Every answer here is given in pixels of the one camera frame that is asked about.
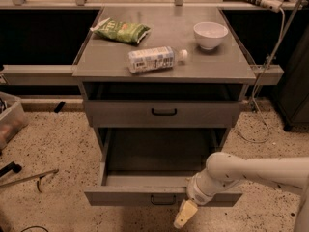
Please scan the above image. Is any grey top drawer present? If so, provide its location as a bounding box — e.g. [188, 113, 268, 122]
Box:
[84, 100, 240, 128]

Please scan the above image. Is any black cable on floor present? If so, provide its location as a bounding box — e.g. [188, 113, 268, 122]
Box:
[19, 224, 50, 232]

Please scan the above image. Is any green chip bag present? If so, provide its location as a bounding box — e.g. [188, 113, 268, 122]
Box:
[90, 18, 151, 44]

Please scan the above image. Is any clear plastic water bottle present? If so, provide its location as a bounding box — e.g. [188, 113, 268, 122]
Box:
[128, 46, 188, 73]

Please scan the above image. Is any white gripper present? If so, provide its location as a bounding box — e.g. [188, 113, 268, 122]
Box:
[174, 169, 236, 229]

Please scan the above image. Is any small black block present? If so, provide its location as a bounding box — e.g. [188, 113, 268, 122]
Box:
[54, 101, 66, 113]

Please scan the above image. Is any black handle on floor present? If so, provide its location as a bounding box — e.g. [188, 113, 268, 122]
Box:
[0, 161, 22, 177]

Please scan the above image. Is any metal rod on floor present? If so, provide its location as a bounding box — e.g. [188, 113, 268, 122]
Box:
[0, 169, 59, 189]

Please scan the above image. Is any white power cable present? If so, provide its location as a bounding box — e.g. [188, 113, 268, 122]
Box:
[236, 7, 287, 144]

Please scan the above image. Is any clear plastic storage bin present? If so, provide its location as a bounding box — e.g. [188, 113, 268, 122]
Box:
[0, 92, 28, 151]

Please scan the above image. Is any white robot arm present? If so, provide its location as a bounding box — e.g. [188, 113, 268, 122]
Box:
[174, 152, 309, 232]

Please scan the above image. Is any grey drawer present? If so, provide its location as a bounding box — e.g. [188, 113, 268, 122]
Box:
[84, 100, 240, 128]
[83, 128, 243, 208]

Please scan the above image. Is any dark grey side cabinet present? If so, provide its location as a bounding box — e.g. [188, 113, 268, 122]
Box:
[272, 27, 309, 131]

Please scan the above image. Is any white ceramic bowl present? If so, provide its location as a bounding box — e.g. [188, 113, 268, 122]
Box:
[193, 22, 229, 49]

